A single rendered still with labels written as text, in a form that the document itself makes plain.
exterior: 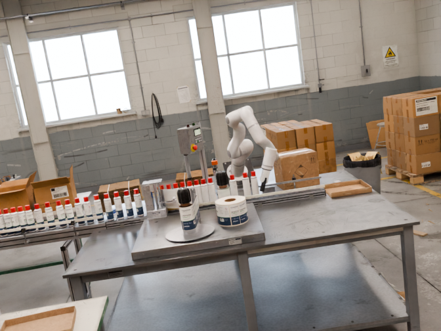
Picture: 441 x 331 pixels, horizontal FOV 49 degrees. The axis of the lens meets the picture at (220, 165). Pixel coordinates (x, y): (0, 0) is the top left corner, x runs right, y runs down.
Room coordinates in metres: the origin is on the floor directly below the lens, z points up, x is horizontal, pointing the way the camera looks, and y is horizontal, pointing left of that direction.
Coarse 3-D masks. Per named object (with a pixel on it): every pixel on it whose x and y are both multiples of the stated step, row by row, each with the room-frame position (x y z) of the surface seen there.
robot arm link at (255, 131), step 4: (256, 124) 3.56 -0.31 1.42; (248, 128) 3.58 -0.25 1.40; (252, 128) 3.55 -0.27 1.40; (256, 128) 3.55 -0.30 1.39; (260, 128) 3.56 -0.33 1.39; (252, 132) 3.55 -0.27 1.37; (256, 132) 3.53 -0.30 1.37; (260, 132) 3.54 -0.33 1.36; (252, 136) 3.56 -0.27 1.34; (256, 136) 3.53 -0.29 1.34; (260, 136) 3.52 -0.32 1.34; (264, 136) 3.55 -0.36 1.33; (256, 140) 3.53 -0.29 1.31; (260, 140) 3.51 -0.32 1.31; (264, 140) 3.53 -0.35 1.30; (268, 140) 3.57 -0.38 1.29; (260, 144) 3.56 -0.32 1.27; (264, 144) 3.57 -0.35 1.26; (268, 144) 3.58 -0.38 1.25; (272, 144) 3.58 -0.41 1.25; (264, 148) 3.60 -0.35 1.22; (276, 152) 3.56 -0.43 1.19; (276, 160) 3.55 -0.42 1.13
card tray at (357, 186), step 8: (328, 184) 3.63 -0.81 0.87; (336, 184) 3.63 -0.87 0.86; (344, 184) 3.63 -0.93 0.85; (352, 184) 3.63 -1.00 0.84; (360, 184) 3.62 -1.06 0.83; (328, 192) 3.51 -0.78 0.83; (336, 192) 3.38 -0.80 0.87; (344, 192) 3.38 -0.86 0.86; (352, 192) 3.38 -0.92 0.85; (360, 192) 3.38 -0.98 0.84
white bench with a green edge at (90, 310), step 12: (84, 300) 2.33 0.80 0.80; (96, 300) 2.30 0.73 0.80; (108, 300) 2.34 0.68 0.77; (24, 312) 2.29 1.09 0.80; (36, 312) 2.27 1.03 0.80; (84, 312) 2.19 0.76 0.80; (96, 312) 2.17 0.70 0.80; (0, 324) 2.19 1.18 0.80; (84, 324) 2.06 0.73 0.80; (96, 324) 2.05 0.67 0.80
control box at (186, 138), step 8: (184, 128) 3.52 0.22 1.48; (192, 128) 3.54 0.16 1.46; (200, 128) 3.62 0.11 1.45; (184, 136) 3.50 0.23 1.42; (192, 136) 3.52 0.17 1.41; (200, 136) 3.60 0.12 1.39; (184, 144) 3.51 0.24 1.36; (192, 144) 3.51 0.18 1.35; (200, 144) 3.59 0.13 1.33; (184, 152) 3.52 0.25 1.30; (192, 152) 3.50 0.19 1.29
